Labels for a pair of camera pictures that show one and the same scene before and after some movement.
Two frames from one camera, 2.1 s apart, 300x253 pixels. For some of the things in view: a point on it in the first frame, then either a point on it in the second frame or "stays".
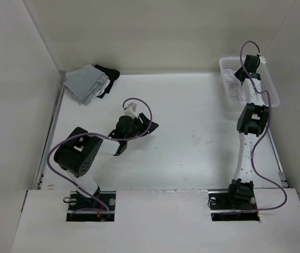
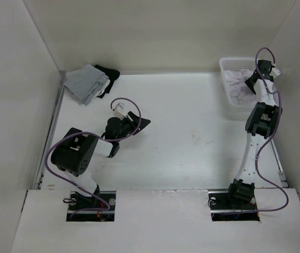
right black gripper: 236,74 -> 250,86
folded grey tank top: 83,84 stays
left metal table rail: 61,88 stays
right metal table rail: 281,173 stays
